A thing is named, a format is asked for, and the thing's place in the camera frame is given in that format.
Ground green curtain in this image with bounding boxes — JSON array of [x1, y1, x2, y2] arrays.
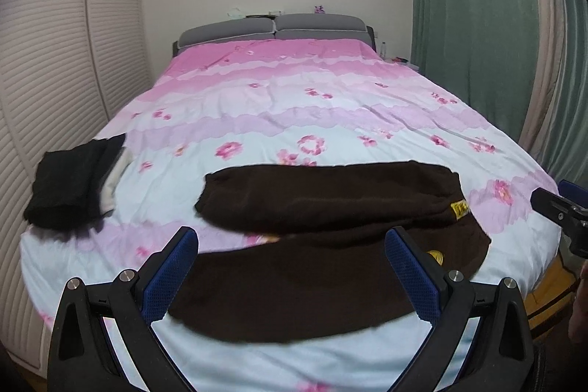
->
[[410, 0, 587, 184]]

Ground white louvered wardrobe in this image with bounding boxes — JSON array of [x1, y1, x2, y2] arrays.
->
[[1, 0, 153, 375]]

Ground folded white garment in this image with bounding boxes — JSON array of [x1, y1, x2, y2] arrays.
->
[[98, 147, 133, 216]]

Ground grey padded headboard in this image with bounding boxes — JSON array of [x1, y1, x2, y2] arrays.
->
[[172, 13, 378, 58]]

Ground folded black garment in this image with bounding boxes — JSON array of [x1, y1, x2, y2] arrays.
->
[[23, 134, 126, 233]]

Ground small clear bottle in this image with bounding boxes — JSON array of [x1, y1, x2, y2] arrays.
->
[[380, 41, 387, 60]]

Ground pink floral bed quilt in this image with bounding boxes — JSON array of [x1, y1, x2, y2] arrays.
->
[[20, 39, 562, 392]]

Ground dark brown corduroy pants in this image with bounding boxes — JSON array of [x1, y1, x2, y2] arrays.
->
[[169, 161, 490, 343]]

